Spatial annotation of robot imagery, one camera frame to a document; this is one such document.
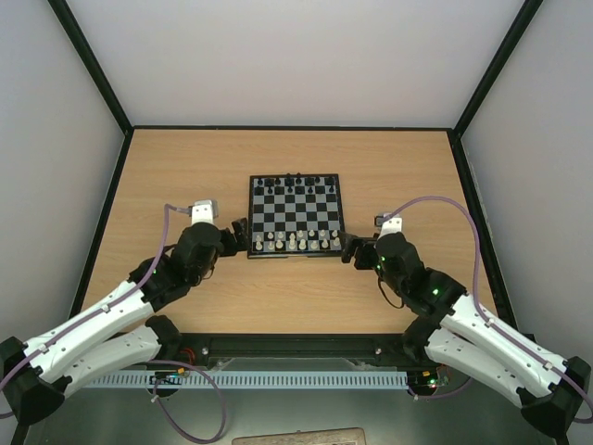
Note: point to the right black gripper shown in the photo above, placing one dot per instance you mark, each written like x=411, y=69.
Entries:
x=359, y=253

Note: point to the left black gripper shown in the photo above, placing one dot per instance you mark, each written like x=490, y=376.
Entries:
x=231, y=247

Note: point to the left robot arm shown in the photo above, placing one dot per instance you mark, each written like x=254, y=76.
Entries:
x=121, y=329

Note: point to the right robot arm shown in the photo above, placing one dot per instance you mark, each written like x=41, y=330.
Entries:
x=453, y=329

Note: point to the black chess pieces row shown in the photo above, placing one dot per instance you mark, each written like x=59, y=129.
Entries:
x=294, y=184

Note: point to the right green controller board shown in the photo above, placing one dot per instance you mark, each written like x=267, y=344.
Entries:
x=438, y=377

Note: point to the left controller board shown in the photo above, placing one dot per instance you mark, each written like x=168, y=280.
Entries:
x=172, y=377

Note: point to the black and silver chessboard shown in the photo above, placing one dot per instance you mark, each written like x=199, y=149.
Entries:
x=290, y=214

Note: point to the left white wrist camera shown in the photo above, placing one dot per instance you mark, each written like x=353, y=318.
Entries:
x=205, y=211

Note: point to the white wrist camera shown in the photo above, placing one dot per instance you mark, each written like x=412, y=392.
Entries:
x=205, y=211
x=388, y=224

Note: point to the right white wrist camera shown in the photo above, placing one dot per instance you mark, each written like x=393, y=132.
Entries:
x=388, y=224

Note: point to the black aluminium frame rail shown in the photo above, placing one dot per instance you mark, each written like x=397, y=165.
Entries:
x=462, y=413

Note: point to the light blue cable duct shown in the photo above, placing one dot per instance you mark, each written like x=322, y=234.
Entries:
x=391, y=380

